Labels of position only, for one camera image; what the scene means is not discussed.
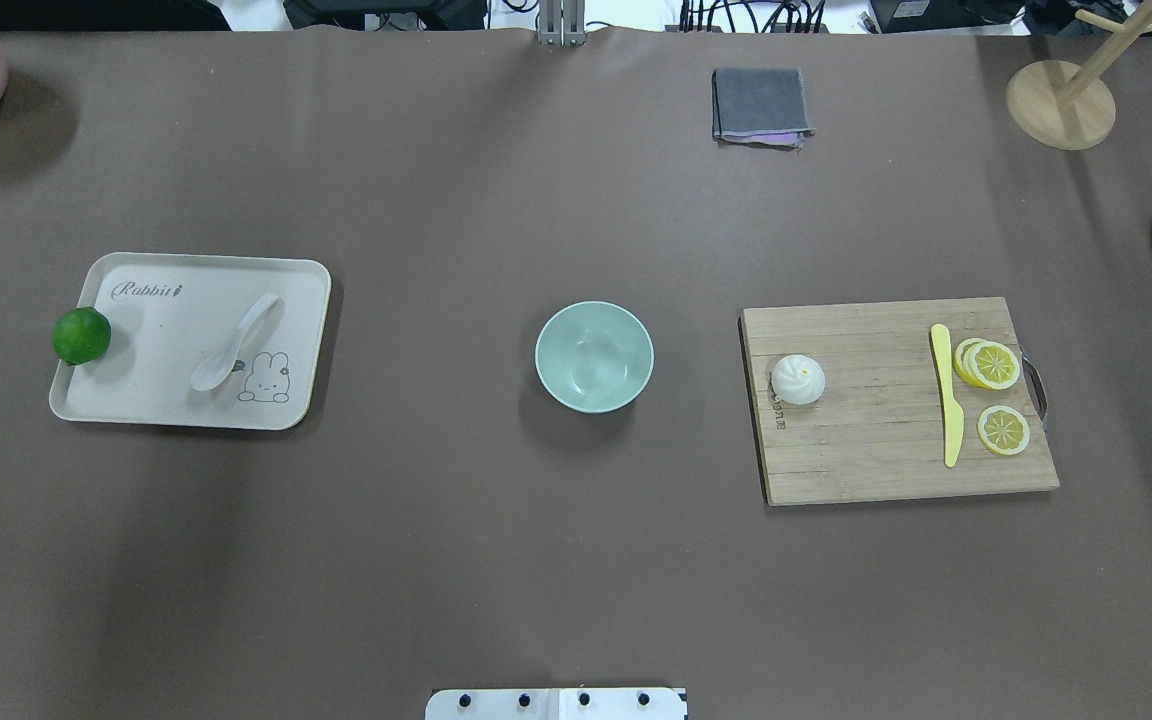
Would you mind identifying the white ceramic spoon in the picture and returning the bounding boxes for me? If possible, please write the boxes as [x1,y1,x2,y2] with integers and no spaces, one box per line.
[189,291,282,392]

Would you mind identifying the wooden mug tree stand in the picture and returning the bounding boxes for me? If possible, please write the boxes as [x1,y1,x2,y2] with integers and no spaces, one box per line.
[1005,1,1152,151]

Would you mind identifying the stacked lemon slices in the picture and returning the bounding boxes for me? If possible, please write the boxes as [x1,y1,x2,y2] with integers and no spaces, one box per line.
[954,338,1021,391]

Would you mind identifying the aluminium frame post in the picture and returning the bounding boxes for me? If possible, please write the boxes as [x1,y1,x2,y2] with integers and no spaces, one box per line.
[536,0,588,47]

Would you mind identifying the mint green bowl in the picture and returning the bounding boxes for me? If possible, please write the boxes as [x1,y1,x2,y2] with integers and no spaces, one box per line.
[535,301,655,414]

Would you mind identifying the beige rabbit tray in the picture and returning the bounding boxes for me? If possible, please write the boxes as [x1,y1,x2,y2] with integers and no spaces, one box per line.
[50,252,332,430]

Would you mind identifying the wooden cutting board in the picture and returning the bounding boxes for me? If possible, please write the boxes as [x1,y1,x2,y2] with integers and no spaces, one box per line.
[740,297,1060,506]

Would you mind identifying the single lemon slice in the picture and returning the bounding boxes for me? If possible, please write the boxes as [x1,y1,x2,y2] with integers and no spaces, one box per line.
[975,406,1030,456]

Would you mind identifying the grey folded cloth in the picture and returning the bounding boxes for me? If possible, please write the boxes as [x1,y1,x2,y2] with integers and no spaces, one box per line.
[710,67,817,149]

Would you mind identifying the yellow plastic knife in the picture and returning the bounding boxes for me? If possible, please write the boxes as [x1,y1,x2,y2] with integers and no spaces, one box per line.
[929,323,964,468]

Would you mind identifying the green lime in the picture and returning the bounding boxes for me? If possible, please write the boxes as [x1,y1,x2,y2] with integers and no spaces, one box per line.
[52,306,113,366]

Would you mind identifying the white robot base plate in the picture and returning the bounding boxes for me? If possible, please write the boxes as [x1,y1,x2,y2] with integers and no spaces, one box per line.
[424,687,689,719]

